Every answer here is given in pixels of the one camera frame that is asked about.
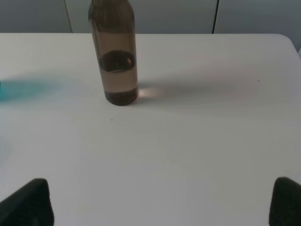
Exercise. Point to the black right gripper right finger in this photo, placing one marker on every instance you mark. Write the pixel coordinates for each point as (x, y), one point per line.
(285, 207)

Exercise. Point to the brown transparent plastic bottle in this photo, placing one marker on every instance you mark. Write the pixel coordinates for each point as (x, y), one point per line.
(112, 24)

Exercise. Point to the teal transparent plastic cup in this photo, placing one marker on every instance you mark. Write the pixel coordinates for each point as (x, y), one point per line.
(1, 95)

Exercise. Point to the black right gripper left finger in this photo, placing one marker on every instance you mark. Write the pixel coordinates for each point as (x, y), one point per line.
(28, 206)

